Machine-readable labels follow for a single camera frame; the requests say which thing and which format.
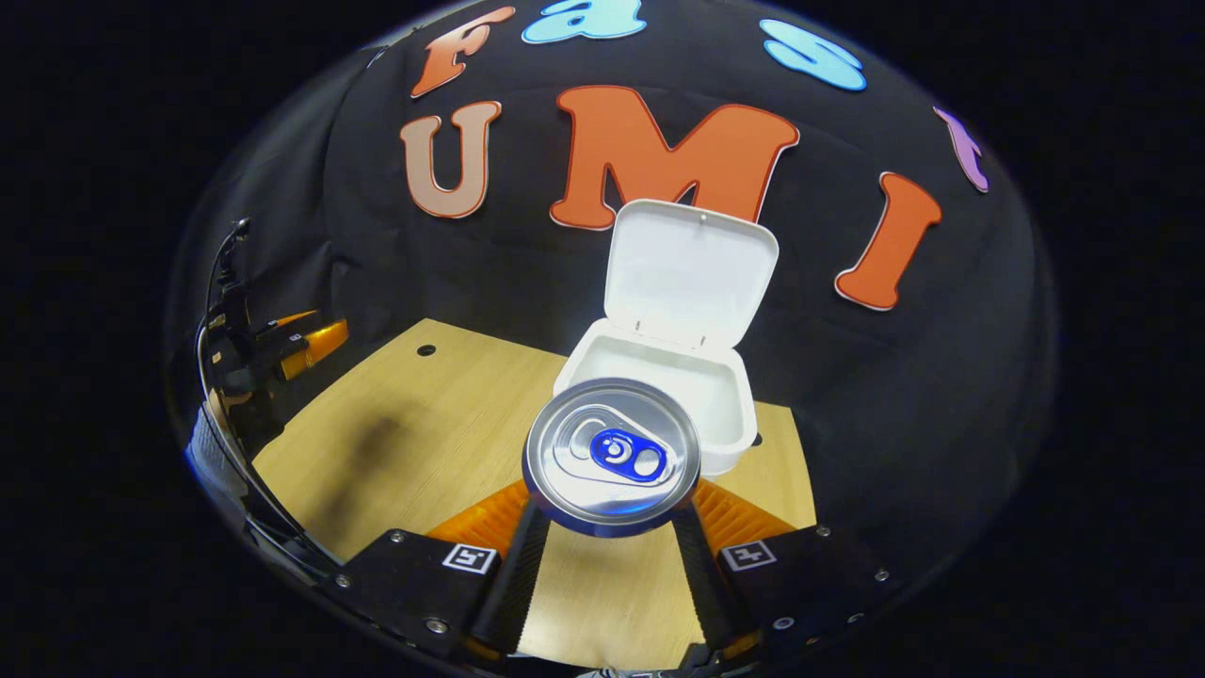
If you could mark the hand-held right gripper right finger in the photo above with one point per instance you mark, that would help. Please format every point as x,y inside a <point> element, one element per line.
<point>701,584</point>

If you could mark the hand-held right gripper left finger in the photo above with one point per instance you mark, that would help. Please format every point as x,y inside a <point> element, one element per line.
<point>513,584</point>

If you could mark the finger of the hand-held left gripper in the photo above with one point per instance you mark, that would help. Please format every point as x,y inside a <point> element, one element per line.
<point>320,344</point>
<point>294,317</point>

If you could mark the silver pop can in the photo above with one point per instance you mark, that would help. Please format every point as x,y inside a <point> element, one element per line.
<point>612,461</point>

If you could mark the white desktop garbage bin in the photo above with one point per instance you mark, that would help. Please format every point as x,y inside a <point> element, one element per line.
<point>687,273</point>

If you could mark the wooden desktop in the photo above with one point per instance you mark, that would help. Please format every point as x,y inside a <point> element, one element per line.
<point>424,433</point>

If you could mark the black backdrop cloth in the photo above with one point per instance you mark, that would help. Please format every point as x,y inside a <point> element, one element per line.
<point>941,395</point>

